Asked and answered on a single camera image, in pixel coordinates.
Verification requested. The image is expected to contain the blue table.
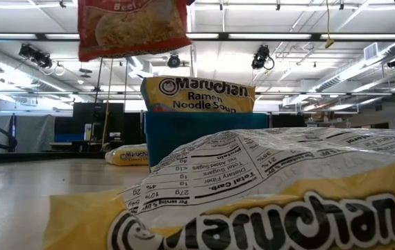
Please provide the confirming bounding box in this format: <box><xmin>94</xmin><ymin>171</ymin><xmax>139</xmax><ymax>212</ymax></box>
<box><xmin>53</xmin><ymin>133</ymin><xmax>87</xmax><ymax>143</ymax></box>

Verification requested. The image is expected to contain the blue plastic bin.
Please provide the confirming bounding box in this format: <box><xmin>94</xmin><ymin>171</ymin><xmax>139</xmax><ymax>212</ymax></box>
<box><xmin>144</xmin><ymin>110</ymin><xmax>269</xmax><ymax>171</ymax></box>

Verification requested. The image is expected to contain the grey curtain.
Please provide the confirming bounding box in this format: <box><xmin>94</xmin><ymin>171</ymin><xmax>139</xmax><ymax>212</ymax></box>
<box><xmin>0</xmin><ymin>114</ymin><xmax>56</xmax><ymax>144</ymax></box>

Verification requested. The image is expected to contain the red Maruchan ramen pack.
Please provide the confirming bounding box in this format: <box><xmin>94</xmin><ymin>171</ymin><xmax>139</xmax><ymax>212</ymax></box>
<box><xmin>77</xmin><ymin>0</ymin><xmax>192</xmax><ymax>63</ymax></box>

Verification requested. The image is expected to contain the black screen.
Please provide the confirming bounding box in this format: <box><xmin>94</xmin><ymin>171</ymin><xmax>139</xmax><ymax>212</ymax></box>
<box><xmin>72</xmin><ymin>102</ymin><xmax>125</xmax><ymax>143</ymax></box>

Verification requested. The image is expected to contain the yellow hanging cord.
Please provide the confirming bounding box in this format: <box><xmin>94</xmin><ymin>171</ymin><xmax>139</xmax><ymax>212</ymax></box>
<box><xmin>325</xmin><ymin>0</ymin><xmax>336</xmax><ymax>49</ymax></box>

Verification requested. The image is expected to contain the white air vent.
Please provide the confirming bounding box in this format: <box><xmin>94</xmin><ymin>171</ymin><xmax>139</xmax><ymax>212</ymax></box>
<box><xmin>363</xmin><ymin>41</ymin><xmax>389</xmax><ymax>62</ymax></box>

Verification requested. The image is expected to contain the black metal table frame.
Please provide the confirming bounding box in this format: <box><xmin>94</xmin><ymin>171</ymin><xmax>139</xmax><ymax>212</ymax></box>
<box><xmin>0</xmin><ymin>149</ymin><xmax>108</xmax><ymax>170</ymax></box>

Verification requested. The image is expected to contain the black ceiling-hung camera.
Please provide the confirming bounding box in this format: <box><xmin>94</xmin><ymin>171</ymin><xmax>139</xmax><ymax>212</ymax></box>
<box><xmin>18</xmin><ymin>43</ymin><xmax>54</xmax><ymax>69</ymax></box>
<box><xmin>251</xmin><ymin>44</ymin><xmax>275</xmax><ymax>71</ymax></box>

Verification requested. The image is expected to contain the yellow Maruchan ramen pack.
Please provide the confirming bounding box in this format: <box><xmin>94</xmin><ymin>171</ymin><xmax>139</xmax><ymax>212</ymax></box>
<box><xmin>105</xmin><ymin>144</ymin><xmax>149</xmax><ymax>167</ymax></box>
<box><xmin>42</xmin><ymin>127</ymin><xmax>395</xmax><ymax>250</ymax></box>

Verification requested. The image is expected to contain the round black ceiling lamp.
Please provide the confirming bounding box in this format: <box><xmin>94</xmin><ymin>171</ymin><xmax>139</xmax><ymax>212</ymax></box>
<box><xmin>167</xmin><ymin>53</ymin><xmax>181</xmax><ymax>69</ymax></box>

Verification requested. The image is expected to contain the blue Maruchan ramen pack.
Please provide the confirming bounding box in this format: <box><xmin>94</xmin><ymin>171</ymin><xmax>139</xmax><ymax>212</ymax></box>
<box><xmin>140</xmin><ymin>75</ymin><xmax>256</xmax><ymax>114</ymax></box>

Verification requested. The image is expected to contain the yellow rope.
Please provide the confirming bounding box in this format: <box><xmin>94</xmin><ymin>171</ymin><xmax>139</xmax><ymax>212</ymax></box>
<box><xmin>101</xmin><ymin>57</ymin><xmax>115</xmax><ymax>147</ymax></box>

